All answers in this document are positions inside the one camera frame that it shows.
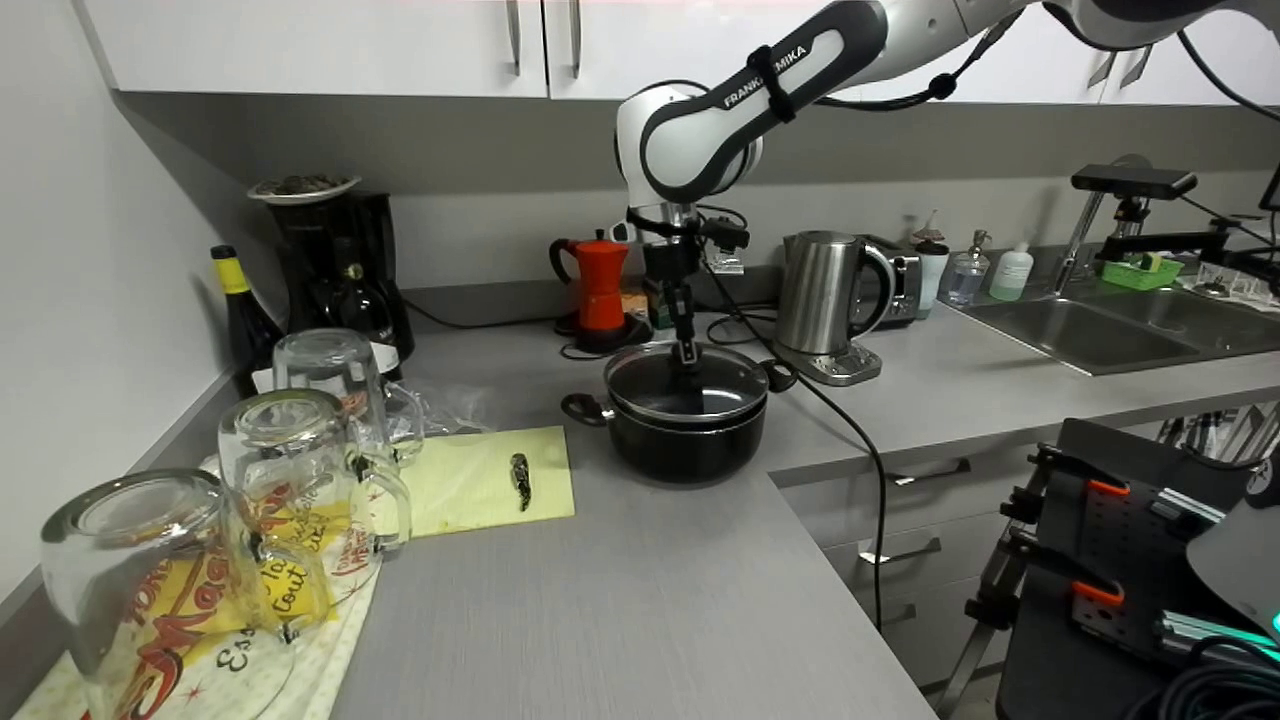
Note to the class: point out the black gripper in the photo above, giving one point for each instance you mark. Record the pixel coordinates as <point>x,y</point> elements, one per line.
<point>672,250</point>

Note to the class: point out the glass pot lid black knob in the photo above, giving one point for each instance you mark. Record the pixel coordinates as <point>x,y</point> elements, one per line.
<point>684,387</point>

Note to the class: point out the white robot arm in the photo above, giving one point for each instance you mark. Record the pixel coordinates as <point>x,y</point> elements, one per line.
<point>681,141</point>

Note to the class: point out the red moka pot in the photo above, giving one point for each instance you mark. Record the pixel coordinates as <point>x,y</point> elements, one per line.
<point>593,270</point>

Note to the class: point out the black cooking pot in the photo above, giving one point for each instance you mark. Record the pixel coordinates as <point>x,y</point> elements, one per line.
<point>676,454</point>

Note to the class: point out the stainless steel electric kettle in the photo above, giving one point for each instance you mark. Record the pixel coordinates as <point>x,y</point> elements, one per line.
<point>818,295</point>

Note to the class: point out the silver kettle base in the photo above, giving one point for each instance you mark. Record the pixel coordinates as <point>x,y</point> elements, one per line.
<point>839,368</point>

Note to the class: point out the stainless steel toaster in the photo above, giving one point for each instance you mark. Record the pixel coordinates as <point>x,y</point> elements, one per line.
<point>898,291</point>

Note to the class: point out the white upper cabinets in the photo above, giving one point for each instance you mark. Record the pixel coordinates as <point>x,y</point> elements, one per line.
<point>604,48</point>

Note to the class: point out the small black object on cloth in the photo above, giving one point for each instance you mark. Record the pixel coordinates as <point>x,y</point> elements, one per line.
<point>522,480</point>

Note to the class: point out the clear soap bottle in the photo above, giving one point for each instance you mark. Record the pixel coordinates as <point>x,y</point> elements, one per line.
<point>971,270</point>

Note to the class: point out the black coffee maker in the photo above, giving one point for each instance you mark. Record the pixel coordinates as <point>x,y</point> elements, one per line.
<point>336,257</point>

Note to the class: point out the white soap bottle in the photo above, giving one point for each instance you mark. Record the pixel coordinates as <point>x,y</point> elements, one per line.
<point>1010,278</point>

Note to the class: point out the upturned clear glass far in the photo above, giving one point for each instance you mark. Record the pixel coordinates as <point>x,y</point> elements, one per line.
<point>360,376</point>

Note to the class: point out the upturned clear glass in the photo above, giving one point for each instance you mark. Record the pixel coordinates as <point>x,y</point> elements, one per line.
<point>360,376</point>
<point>285,466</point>
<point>152,585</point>

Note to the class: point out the dark wine bottle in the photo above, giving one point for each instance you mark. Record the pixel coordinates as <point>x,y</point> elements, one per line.
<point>251,328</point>

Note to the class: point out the steel sink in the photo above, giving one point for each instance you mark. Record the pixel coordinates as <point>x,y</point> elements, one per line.
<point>1134,328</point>

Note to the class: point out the upturned clear glass middle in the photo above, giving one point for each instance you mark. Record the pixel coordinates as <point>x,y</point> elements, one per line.
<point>285,466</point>

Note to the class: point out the green sponge tray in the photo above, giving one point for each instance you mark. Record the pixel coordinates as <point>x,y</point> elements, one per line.
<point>1144,273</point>

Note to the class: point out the black equipment cart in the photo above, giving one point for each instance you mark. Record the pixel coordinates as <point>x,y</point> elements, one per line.
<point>1134,580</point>

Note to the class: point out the printed dish towel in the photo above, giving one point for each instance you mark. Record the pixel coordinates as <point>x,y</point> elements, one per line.
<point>308,657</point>

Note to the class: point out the upturned clear glass near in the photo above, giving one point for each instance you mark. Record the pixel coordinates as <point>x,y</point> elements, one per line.
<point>152,585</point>

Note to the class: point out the cabinet drawer handle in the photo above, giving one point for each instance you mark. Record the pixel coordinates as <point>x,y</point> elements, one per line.
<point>928,475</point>

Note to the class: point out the black camera on stand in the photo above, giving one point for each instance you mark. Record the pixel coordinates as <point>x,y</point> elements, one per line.
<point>1134,187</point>

